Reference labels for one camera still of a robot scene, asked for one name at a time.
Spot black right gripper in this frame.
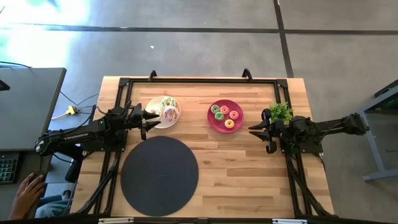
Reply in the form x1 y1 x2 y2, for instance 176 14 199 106
248 108 282 155

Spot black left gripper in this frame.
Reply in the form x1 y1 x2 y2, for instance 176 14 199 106
128 103 162 141

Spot large white glazed donut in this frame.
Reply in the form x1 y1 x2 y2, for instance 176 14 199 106
148 103 162 116

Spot large pink glazed donut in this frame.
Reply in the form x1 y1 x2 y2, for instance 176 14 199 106
162 106 180 123

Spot large green glazed donut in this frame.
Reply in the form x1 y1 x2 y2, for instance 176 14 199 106
160 96 178 110

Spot white round plate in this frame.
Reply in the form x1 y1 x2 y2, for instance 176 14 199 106
145 95 182 129

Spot small green potted plant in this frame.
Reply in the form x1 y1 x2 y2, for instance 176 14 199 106
268 101 294 124

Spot red round plate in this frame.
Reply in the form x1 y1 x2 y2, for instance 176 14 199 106
206 99 245 134

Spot black round woven mat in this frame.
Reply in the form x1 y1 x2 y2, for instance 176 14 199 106
120 135 200 218

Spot grey metal side table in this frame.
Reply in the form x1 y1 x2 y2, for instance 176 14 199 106
357 79 398 183

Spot grey desk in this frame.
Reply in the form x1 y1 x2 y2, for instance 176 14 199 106
0 67 67 152

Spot person's leg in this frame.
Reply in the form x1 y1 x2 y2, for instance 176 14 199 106
34 190 72 218

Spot person's hand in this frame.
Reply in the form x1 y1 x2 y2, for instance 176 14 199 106
8 172 47 221

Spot backlit black keyboard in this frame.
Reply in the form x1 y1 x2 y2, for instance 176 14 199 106
0 151 20 185

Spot black aluminium table frame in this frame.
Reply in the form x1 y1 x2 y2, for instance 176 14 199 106
74 70 335 218

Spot black floor cable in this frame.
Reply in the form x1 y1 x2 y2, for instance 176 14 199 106
59 90 100 107

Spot silver metal bracket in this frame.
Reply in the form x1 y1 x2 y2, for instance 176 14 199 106
98 218 135 224
272 218 308 224

